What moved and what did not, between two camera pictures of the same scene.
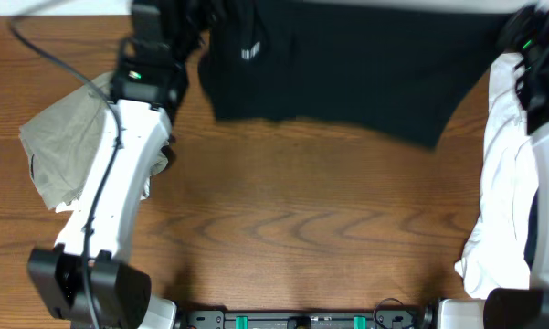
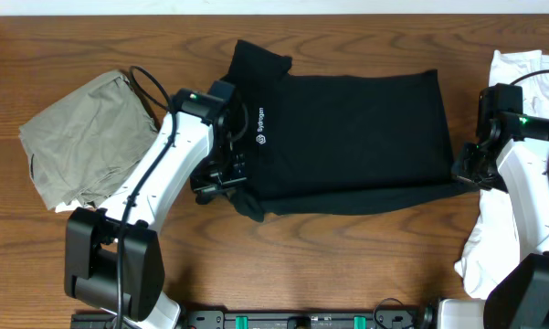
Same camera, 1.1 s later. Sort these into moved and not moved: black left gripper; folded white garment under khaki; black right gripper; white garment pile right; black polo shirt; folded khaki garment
Moved: black right gripper; black polo shirt; black left gripper
Not moved: folded white garment under khaki; folded khaki garment; white garment pile right
